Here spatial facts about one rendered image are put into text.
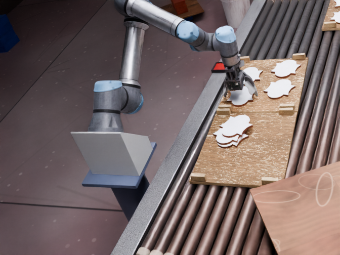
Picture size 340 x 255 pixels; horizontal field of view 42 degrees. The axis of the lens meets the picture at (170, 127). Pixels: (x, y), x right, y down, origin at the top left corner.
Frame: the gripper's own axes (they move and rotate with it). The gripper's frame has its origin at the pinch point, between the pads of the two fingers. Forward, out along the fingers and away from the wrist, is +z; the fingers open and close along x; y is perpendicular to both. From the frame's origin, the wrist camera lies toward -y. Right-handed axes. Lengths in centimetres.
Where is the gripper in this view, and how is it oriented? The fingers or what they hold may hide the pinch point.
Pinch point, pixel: (241, 95)
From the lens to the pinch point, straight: 200.1
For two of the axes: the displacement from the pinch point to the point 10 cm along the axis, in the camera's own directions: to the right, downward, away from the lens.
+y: -3.1, 6.8, -6.7
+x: 9.1, 0.1, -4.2
